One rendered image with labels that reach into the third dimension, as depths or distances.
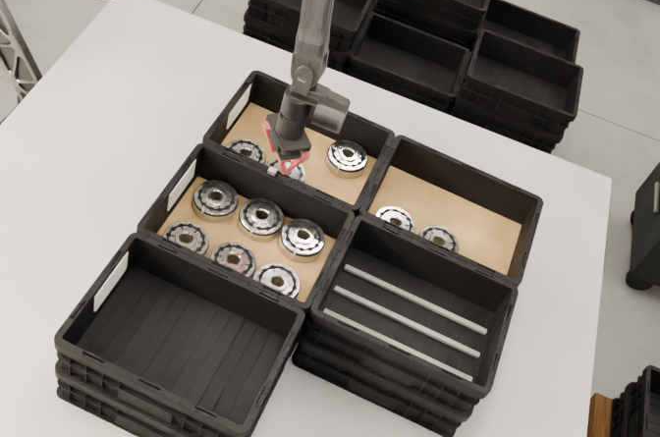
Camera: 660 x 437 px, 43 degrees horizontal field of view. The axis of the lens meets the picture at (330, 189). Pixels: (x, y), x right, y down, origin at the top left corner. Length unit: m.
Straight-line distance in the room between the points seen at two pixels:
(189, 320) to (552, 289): 0.98
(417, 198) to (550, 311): 0.45
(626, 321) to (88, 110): 2.06
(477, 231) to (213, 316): 0.71
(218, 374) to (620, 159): 2.56
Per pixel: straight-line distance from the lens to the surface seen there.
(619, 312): 3.35
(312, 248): 1.91
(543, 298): 2.27
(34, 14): 3.72
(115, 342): 1.76
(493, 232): 2.15
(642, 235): 3.36
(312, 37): 1.58
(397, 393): 1.88
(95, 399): 1.78
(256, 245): 1.93
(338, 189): 2.08
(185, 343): 1.77
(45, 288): 1.99
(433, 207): 2.13
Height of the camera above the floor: 2.36
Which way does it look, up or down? 48 degrees down
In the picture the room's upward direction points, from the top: 20 degrees clockwise
